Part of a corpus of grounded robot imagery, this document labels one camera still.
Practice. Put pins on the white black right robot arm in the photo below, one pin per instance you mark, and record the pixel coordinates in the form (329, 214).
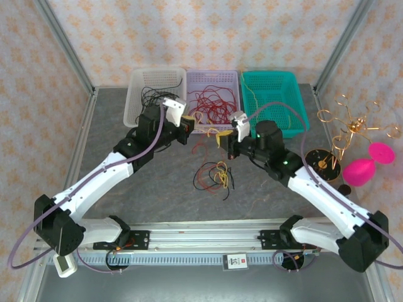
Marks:
(327, 198)

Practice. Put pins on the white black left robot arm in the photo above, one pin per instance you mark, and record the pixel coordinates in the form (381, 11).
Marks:
(91, 188)

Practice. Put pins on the white plastic basket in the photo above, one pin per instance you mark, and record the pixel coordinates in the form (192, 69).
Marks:
(157, 75)

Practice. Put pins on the purple plastic basket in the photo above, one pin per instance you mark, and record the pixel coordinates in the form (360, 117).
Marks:
(214, 77)

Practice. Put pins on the teal plastic basket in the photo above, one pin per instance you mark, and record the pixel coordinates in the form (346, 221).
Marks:
(270, 85)

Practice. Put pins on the small black cylinder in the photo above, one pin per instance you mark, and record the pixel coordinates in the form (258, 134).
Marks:
(345, 189)

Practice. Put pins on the pink hourglass shaped object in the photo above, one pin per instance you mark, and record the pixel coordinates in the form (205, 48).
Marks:
(359, 173)

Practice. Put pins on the white label card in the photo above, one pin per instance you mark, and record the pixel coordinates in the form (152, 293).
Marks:
(235, 261)

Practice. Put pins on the white digital timer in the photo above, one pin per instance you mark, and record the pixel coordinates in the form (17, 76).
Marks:
(64, 265)

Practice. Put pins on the aluminium table edge rail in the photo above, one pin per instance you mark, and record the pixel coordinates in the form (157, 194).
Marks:
(318, 97)
(83, 132)

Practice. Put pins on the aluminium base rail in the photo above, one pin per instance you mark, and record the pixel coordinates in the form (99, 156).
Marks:
(204, 239)

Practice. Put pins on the aluminium frame post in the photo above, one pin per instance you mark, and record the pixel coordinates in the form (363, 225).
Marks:
(343, 44)
(63, 44)

